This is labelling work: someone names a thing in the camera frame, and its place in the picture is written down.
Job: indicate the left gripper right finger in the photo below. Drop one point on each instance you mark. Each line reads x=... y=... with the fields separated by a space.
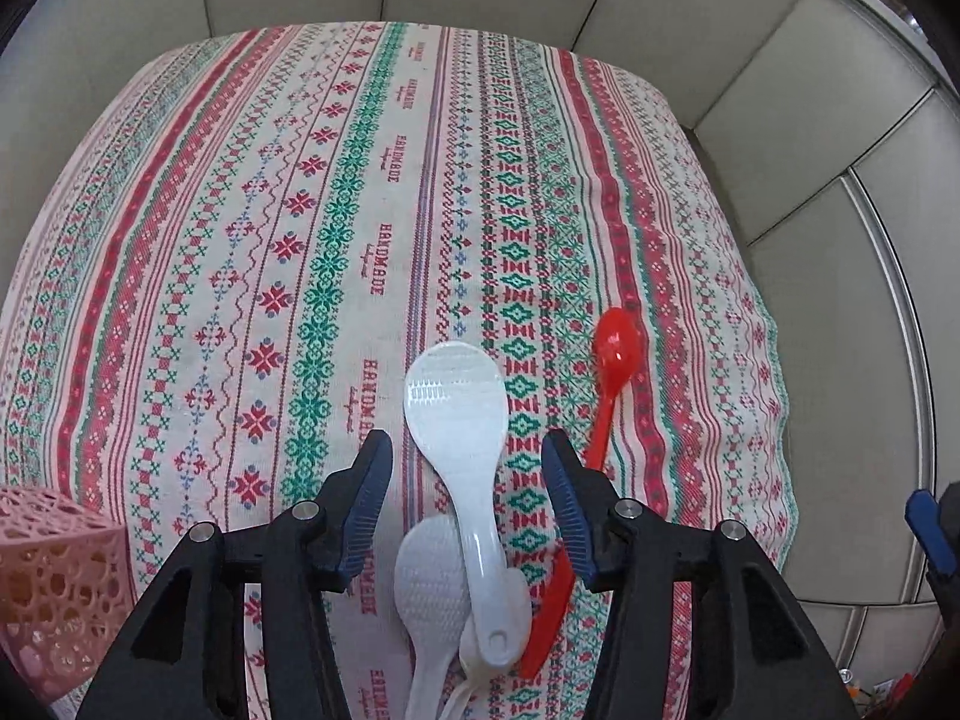
x=755 y=653

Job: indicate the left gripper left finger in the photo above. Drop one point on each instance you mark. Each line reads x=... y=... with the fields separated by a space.
x=180 y=653

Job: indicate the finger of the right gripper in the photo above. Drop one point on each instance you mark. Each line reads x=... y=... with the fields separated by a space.
x=922 y=516

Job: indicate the small white rice paddle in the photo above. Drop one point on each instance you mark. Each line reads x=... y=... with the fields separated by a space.
x=432 y=601

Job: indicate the red plastic spoon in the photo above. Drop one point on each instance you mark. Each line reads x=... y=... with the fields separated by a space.
x=618 y=350

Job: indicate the large white rice paddle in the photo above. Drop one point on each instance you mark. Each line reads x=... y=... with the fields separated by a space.
x=456 y=409

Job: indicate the pink perforated utensil basket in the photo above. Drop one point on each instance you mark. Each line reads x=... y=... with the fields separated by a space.
x=66 y=588

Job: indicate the white soup spoon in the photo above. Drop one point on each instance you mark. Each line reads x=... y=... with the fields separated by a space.
x=478 y=675

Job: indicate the striped patterned tablecloth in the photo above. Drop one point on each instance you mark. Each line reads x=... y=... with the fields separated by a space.
x=227 y=284

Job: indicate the white base cabinets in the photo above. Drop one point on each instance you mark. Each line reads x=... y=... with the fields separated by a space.
x=831 y=136

